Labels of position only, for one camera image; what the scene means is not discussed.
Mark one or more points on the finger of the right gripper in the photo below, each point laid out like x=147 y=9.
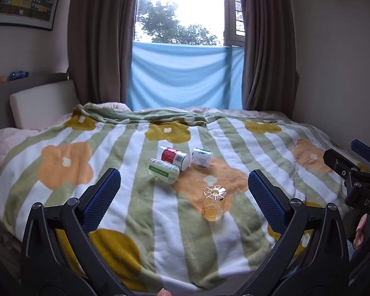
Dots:
x=342 y=166
x=360 y=149

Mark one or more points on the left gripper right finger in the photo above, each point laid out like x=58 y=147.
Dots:
x=311 y=256

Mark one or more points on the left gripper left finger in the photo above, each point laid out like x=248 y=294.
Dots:
x=43 y=268

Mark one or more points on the transparent yellow plastic cup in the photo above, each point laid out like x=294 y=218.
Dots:
x=214 y=198

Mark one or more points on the person's right hand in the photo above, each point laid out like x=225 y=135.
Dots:
x=359 y=238

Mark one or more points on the person's left hand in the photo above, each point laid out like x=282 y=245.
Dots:
x=164 y=292

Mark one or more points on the right brown curtain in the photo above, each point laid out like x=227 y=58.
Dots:
x=269 y=78

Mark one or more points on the brown curtain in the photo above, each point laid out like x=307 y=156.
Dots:
x=269 y=78
x=99 y=43

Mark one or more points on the floral striped blanket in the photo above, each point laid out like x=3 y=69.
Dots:
x=153 y=235

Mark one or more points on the blue label white bottle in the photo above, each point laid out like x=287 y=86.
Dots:
x=201 y=157

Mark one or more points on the green label white bottle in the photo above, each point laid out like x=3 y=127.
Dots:
x=164 y=171

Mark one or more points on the white headboard cushion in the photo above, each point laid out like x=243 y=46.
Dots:
x=41 y=106

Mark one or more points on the grey headboard shelf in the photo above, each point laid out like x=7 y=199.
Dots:
x=18 y=85

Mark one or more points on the red label white bottle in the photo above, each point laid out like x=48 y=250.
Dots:
x=175 y=157

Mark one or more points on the blue toy car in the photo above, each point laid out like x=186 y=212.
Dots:
x=17 y=75

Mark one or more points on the light blue hanging cloth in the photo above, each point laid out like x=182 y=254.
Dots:
x=181 y=76

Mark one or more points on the left brown curtain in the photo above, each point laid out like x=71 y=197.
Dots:
x=99 y=43

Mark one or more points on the window frame with shutter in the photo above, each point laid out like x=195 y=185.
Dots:
x=190 y=22

